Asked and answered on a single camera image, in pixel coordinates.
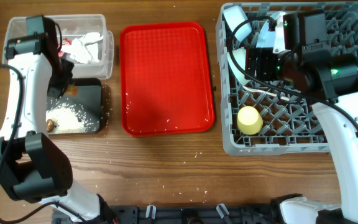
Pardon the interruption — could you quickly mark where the brown sweet potato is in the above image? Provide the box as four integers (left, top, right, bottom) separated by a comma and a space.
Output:
64, 84, 78, 96

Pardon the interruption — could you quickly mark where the green bowl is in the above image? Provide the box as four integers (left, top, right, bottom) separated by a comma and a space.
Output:
227, 47, 251, 88

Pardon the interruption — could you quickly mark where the white plastic spoon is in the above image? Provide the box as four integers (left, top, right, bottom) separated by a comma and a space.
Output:
242, 86, 290, 102

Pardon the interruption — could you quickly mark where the white napkin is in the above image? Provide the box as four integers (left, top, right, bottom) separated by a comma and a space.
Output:
61, 32, 104, 64

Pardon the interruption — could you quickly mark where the red snack wrapper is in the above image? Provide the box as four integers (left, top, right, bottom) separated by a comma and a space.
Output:
58, 38, 71, 57

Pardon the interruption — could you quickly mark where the white rice pile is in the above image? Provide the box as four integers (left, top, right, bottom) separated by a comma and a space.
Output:
46, 98, 99, 134

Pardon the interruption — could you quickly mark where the brown food scrap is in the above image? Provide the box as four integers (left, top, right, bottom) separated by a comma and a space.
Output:
46, 119, 55, 133

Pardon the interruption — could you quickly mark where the light blue bowl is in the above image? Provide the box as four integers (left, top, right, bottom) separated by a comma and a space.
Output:
223, 6, 252, 42

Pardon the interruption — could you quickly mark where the yellow plastic cup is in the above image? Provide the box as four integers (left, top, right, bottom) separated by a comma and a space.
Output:
237, 106, 263, 135

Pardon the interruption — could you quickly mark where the light blue plate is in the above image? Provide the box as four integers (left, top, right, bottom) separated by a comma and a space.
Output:
256, 21, 275, 48

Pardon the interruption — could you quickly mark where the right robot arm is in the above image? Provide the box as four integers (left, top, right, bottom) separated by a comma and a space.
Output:
250, 10, 358, 223

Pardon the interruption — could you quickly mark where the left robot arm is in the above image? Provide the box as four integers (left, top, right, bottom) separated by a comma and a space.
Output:
0, 15, 119, 223

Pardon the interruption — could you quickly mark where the grey dishwasher rack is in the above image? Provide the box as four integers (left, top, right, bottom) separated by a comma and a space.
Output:
216, 1, 358, 156

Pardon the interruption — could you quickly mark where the black plastic tray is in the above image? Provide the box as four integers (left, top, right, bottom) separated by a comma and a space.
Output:
47, 78, 102, 134

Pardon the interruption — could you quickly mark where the clear plastic bin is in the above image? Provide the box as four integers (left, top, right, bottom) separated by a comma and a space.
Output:
2, 14, 114, 80

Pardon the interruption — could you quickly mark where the red serving tray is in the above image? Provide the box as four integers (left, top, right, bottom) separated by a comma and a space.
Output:
119, 22, 215, 137

